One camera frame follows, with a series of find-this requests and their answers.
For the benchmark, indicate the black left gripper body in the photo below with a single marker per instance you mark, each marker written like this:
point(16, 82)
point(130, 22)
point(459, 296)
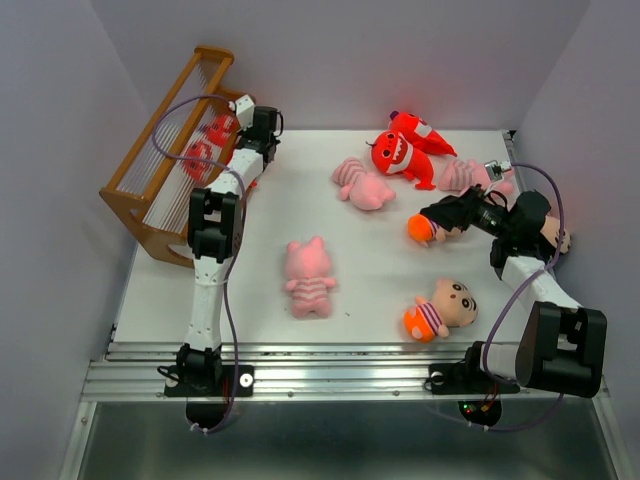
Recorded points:
point(273, 142)

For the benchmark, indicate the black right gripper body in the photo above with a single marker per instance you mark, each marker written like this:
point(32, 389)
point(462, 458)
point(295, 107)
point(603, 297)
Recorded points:
point(475, 211)

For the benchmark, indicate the red shark plush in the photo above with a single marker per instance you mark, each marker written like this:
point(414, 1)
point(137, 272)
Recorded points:
point(219, 130)
point(204, 154)
point(420, 134)
point(391, 153)

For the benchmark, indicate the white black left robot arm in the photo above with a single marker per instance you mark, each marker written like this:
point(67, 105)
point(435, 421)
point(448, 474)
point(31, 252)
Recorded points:
point(215, 226)

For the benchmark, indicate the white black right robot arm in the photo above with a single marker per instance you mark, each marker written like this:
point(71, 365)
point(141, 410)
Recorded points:
point(563, 344)

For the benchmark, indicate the wooden tiered shelf rack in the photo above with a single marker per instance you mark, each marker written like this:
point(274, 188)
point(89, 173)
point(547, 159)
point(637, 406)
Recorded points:
point(149, 192)

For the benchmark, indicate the pink striped pig plush right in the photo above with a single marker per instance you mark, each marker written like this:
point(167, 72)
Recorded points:
point(459, 175)

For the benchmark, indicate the pink striped pig plush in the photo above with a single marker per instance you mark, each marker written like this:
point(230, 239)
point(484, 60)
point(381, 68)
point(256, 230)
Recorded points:
point(308, 267)
point(364, 189)
point(459, 175)

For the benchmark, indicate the boy doll orange pants middle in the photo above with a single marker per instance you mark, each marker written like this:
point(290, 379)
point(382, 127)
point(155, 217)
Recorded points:
point(425, 231)

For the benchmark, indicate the boy doll orange pants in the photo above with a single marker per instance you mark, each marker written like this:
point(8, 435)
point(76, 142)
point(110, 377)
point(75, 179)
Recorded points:
point(425, 231)
point(451, 306)
point(550, 236)

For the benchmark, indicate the boy doll orange pants right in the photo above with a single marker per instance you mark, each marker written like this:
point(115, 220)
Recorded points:
point(550, 236)

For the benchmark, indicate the boy doll orange pants front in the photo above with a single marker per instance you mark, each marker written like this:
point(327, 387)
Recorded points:
point(451, 306)

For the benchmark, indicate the pink striped pig plush back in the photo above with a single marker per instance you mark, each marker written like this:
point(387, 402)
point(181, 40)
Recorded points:
point(364, 189)

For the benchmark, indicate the pink striped pig plush front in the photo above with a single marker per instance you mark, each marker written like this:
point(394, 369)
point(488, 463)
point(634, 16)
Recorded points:
point(308, 267)

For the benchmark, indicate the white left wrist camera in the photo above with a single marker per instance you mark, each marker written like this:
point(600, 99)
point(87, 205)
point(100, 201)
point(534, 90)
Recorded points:
point(243, 109)

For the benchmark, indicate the aluminium front mounting rail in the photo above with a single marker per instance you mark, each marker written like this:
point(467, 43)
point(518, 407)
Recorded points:
point(282, 372)

